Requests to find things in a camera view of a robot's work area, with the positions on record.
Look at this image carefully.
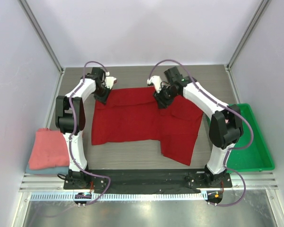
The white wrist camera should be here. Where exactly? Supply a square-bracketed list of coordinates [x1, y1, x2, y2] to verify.
[104, 72, 117, 90]
[147, 75, 162, 93]

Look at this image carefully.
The aluminium front rail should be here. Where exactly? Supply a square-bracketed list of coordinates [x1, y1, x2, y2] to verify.
[19, 170, 278, 194]

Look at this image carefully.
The green plastic tray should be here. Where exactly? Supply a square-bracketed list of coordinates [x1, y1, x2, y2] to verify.
[207, 104, 275, 174]

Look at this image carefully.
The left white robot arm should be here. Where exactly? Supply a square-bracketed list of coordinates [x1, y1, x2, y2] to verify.
[55, 67, 117, 189]

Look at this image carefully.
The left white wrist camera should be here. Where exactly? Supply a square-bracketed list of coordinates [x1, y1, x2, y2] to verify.
[104, 72, 117, 90]

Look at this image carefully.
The left aluminium frame post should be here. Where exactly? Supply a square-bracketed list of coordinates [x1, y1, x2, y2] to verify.
[18, 0, 63, 74]

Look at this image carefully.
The red t shirt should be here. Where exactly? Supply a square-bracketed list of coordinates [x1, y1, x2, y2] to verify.
[91, 87, 203, 166]

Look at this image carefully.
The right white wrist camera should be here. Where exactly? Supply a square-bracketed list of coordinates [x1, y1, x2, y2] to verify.
[147, 75, 162, 93]

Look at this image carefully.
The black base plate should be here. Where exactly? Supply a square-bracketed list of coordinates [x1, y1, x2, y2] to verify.
[58, 169, 232, 192]

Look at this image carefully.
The right aluminium frame post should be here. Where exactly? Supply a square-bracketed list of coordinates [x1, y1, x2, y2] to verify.
[225, 0, 271, 71]

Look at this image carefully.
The folded pink t shirt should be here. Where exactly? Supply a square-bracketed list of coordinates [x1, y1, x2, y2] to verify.
[28, 128, 70, 170]

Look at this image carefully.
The perforated white cable duct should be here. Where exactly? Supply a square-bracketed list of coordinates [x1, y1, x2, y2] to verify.
[30, 191, 208, 202]

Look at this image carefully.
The aluminium frame post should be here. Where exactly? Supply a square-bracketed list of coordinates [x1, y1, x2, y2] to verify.
[18, 0, 63, 74]
[225, 0, 271, 71]

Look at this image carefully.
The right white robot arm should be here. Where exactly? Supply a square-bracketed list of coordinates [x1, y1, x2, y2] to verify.
[147, 67, 243, 187]

